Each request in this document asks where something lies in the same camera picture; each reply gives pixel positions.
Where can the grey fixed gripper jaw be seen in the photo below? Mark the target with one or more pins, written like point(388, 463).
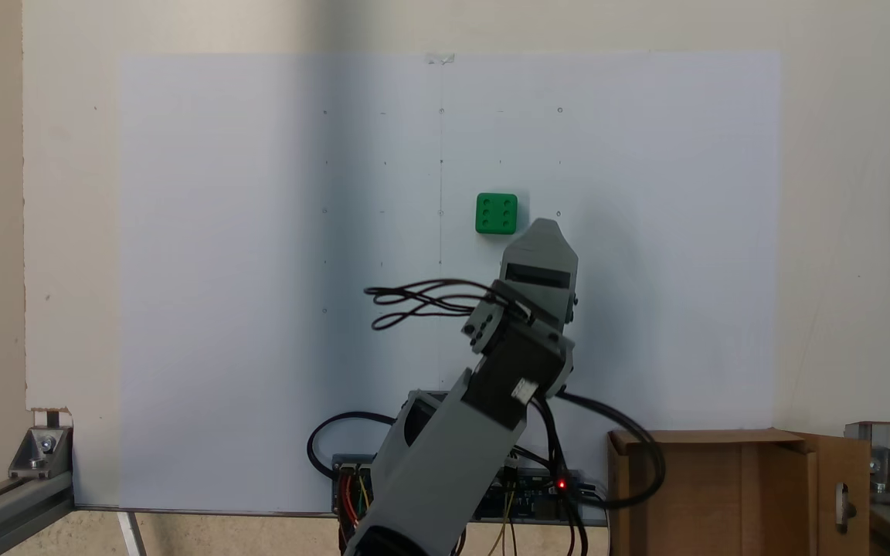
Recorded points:
point(541, 245)

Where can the green die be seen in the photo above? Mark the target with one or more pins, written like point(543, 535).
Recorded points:
point(496, 214)

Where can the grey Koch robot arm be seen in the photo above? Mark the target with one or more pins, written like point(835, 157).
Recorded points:
point(445, 463)

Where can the circuit board with blue parts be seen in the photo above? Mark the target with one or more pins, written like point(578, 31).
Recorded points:
point(538, 498)

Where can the clear tape piece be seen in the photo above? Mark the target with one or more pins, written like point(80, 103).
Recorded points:
point(440, 58)

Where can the brown cardboard box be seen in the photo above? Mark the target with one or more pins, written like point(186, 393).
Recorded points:
point(708, 494)

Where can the white paper sheet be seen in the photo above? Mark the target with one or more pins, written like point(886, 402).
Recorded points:
point(221, 232)

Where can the metal corner bracket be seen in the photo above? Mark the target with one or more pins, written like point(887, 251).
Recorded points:
point(43, 452)
point(887, 475)

